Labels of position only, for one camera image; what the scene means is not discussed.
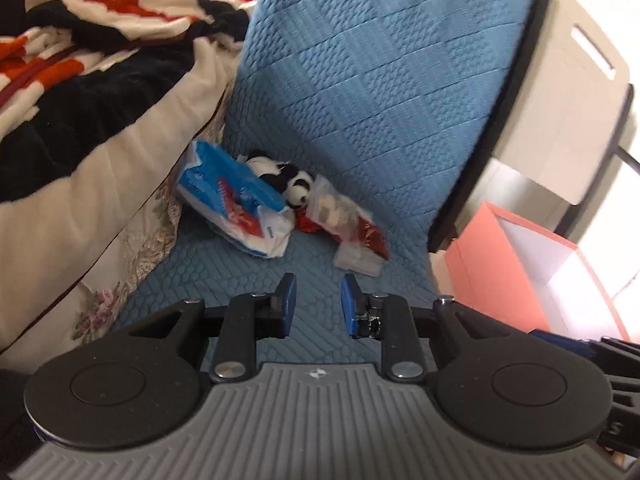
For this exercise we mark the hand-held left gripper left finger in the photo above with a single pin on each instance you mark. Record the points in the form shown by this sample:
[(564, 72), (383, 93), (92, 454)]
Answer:
[(286, 310)]

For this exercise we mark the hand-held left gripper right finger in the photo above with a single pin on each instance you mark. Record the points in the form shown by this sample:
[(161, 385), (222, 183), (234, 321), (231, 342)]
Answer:
[(349, 310)]

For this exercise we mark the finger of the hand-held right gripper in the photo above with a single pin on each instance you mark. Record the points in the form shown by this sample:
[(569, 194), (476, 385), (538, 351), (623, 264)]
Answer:
[(560, 341)]

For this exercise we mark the small clear plastic packet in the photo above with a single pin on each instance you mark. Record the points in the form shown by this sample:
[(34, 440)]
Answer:
[(357, 260)]

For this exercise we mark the shiny red foil packet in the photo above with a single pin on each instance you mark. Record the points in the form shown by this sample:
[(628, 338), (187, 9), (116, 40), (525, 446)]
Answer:
[(372, 240)]

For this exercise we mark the red printed snack packet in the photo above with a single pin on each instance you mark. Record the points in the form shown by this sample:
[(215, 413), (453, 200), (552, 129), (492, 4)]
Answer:
[(306, 222)]

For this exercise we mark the pink cardboard box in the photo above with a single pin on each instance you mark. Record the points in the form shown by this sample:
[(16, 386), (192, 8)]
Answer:
[(490, 280)]

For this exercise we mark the panda plush toy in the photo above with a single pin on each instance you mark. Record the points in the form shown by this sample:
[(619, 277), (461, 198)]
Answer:
[(300, 187)]

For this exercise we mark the blue white tissue pack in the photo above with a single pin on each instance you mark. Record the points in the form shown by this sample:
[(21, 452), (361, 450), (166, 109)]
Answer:
[(225, 195)]

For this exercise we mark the cream floral bed quilt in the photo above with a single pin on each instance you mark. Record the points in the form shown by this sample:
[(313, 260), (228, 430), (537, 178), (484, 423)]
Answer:
[(75, 240)]

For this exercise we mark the blue quilted chair cover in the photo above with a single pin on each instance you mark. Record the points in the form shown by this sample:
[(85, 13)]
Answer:
[(350, 85)]

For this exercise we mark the beige folding chair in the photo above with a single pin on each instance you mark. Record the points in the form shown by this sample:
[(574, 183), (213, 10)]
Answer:
[(550, 85)]

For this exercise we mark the red white black striped blanket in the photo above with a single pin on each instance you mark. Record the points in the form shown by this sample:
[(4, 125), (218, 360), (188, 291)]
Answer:
[(75, 110)]

